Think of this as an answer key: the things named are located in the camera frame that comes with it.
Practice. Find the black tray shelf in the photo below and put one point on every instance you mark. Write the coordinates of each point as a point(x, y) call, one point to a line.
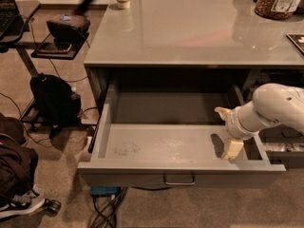
point(76, 47)

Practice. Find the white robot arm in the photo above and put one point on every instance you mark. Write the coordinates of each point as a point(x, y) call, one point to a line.
point(271, 105)

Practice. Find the dark framed card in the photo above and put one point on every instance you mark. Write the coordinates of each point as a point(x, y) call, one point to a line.
point(297, 40)

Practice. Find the black laptop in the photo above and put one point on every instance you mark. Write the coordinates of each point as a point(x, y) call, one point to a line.
point(8, 12)

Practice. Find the black pouch on tray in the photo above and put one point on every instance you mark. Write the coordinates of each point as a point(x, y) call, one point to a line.
point(68, 27)

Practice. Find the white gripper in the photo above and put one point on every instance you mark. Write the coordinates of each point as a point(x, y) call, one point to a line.
point(235, 123)

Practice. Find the grey drawer cabinet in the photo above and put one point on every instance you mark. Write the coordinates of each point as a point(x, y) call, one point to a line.
point(182, 44)

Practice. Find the blue white electronic box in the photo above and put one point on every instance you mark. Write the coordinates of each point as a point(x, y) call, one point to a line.
point(103, 191)

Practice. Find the black side desk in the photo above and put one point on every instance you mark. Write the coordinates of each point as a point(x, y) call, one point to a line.
point(13, 37)

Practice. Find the smartphone on tray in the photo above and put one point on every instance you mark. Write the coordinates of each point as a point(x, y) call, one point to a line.
point(55, 48)

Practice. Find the jar of nuts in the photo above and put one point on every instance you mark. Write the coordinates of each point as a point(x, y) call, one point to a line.
point(276, 9)

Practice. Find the chair caster wheel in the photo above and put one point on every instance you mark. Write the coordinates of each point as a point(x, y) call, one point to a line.
point(53, 205)

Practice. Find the seated person dark clothes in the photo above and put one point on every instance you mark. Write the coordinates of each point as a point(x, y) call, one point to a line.
point(17, 163)

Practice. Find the black white sneaker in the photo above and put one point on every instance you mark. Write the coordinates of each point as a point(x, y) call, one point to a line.
point(25, 204)

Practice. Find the black backpack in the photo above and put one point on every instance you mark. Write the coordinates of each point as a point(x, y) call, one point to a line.
point(56, 102)

